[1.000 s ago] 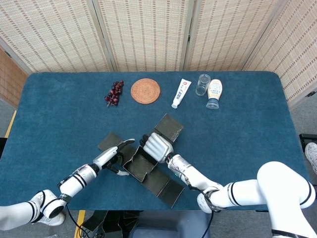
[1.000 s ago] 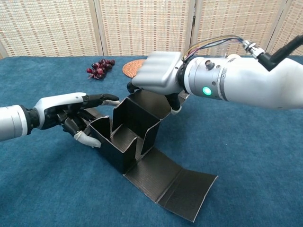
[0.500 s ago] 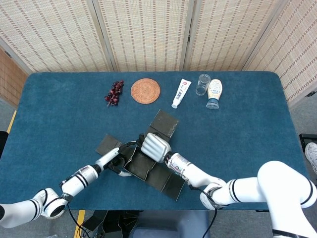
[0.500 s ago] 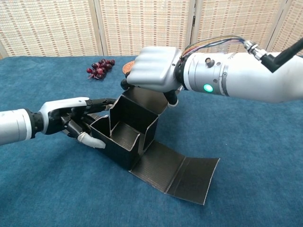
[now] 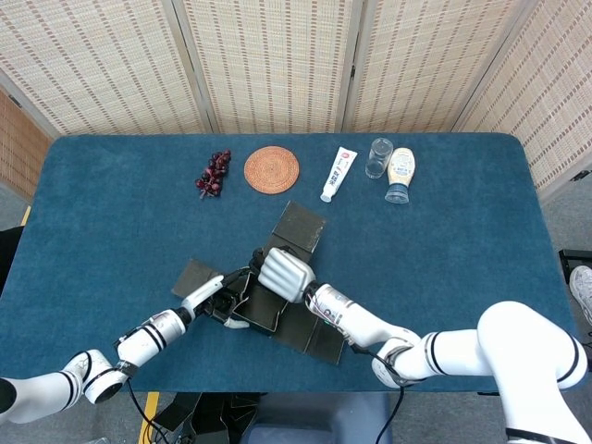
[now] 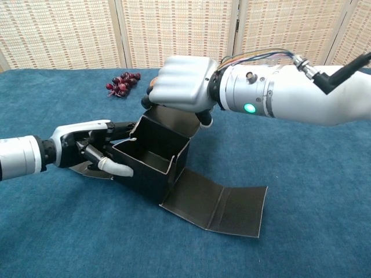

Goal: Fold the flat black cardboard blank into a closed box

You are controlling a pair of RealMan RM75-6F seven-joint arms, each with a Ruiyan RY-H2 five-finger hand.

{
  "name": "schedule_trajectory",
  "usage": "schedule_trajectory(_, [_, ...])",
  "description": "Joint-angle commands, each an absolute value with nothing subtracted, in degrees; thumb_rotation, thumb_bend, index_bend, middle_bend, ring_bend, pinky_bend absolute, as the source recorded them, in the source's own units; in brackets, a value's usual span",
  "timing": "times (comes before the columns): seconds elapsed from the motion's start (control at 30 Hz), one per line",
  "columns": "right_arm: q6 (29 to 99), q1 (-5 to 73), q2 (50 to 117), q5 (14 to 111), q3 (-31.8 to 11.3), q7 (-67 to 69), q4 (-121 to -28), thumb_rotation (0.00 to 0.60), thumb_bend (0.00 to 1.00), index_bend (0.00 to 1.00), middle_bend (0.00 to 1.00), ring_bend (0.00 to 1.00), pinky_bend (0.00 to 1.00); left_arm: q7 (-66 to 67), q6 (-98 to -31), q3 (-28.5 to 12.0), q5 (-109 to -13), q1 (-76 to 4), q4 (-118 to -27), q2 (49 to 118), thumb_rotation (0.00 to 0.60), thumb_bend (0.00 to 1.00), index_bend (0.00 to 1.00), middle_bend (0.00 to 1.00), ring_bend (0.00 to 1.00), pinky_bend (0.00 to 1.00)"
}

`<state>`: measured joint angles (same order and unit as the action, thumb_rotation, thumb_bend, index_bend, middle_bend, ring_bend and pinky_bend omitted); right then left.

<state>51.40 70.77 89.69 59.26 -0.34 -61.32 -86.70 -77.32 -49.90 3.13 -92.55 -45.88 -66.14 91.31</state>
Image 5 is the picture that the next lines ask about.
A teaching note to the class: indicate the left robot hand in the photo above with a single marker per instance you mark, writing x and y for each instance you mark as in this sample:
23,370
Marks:
203,291

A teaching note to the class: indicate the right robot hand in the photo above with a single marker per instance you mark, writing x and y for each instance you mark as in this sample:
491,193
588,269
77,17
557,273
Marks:
287,275

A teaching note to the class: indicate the black cardboard box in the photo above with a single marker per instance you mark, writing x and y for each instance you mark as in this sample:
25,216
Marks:
300,226

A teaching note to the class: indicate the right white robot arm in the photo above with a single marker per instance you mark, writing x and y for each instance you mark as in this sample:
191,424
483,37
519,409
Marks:
361,319

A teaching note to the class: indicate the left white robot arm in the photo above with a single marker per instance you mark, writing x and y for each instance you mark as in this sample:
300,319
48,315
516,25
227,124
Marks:
148,333

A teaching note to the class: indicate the blue carpeted table surface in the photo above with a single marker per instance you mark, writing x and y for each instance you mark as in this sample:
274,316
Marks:
115,231

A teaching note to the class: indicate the round woven orange coaster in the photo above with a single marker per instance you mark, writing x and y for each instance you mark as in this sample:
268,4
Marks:
272,169

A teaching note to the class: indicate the white toothpaste tube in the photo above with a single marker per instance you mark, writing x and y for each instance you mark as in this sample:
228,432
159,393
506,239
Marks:
337,173

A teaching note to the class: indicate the dark red grape bunch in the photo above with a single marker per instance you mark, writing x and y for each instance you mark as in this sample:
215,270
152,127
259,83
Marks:
213,173

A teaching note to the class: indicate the black cartons on floor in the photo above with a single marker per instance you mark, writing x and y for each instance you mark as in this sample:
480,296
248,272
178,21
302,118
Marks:
208,416

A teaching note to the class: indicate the clear drinking glass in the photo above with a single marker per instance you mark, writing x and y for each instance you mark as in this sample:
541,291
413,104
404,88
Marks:
378,159

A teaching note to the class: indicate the blue grey seat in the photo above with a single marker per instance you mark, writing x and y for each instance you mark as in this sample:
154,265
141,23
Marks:
324,421

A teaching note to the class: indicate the cream squeeze sauce bottle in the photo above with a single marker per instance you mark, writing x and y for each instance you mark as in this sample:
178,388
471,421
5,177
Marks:
400,171

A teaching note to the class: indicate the black furniture piece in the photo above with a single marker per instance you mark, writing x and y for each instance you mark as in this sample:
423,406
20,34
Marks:
9,259

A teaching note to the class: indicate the beige woven folding screen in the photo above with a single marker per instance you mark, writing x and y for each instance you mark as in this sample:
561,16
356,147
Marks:
273,65

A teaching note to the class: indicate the brown woven screen panel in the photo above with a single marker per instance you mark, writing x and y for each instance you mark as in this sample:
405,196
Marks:
18,148

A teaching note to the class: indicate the white sneaker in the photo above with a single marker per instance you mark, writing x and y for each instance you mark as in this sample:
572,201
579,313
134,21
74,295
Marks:
583,287

